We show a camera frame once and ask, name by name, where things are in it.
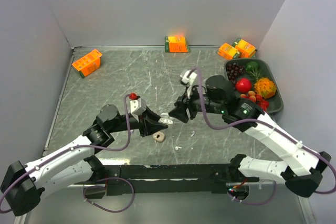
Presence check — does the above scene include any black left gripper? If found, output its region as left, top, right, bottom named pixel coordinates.
left=108, top=105, right=167, bottom=136

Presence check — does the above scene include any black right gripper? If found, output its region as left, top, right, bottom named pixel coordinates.
left=168, top=84, right=225, bottom=123

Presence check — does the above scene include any white earbud charging case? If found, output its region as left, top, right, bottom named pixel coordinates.
left=159, top=112, right=173, bottom=125

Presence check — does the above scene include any beige earbud charging case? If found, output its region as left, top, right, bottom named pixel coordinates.
left=152, top=132, right=165, bottom=142

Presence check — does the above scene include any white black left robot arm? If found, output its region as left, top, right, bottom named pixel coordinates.
left=1, top=104, right=168, bottom=216

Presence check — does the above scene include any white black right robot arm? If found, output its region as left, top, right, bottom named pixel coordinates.
left=169, top=71, right=331, bottom=198

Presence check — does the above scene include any dark purple grape bunch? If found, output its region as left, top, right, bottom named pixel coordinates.
left=225, top=63, right=245, bottom=87

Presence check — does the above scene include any orange box centre back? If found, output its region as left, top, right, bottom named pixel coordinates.
left=164, top=36, right=191, bottom=53

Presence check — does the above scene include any orange box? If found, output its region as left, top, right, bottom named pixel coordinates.
left=217, top=43, right=241, bottom=60
left=232, top=38, right=257, bottom=58
left=72, top=49, right=102, bottom=78
left=164, top=36, right=191, bottom=53

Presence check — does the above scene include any red apple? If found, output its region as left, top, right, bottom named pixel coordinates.
left=235, top=78, right=252, bottom=93

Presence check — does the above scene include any orange box right front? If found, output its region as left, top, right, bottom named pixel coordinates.
left=217, top=43, right=241, bottom=60

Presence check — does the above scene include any red yellow cherry bunch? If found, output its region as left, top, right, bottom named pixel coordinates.
left=240, top=91, right=269, bottom=111

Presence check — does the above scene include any orange box far left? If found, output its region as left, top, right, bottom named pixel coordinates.
left=72, top=49, right=102, bottom=78

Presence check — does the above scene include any green lime with leaves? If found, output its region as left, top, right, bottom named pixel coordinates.
left=245, top=61, right=263, bottom=80

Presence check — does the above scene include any orange spiky fruit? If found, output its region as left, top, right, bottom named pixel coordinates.
left=254, top=77, right=277, bottom=99

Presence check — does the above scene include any orange box right back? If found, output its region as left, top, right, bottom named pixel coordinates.
left=232, top=38, right=257, bottom=58

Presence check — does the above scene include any dark green fruit tray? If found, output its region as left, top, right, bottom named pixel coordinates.
left=224, top=58, right=283, bottom=114

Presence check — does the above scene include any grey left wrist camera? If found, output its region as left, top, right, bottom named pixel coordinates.
left=130, top=98, right=147, bottom=117

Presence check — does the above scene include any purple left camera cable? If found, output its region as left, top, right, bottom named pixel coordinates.
left=0, top=93, right=140, bottom=214

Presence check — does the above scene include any purple camera cable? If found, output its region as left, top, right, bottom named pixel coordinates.
left=183, top=67, right=336, bottom=196
left=0, top=93, right=140, bottom=214

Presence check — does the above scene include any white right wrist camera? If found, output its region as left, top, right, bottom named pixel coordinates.
left=180, top=70, right=197, bottom=86

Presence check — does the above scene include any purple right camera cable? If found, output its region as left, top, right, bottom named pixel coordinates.
left=183, top=67, right=336, bottom=196

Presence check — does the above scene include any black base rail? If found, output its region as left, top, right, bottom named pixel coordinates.
left=78, top=164, right=259, bottom=196

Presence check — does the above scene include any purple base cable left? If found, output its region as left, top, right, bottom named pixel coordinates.
left=82, top=177, right=135, bottom=213

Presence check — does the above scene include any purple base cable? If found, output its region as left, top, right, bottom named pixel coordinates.
left=82, top=177, right=135, bottom=213
left=227, top=180, right=277, bottom=206

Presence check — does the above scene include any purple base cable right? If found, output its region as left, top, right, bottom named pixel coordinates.
left=227, top=180, right=277, bottom=206

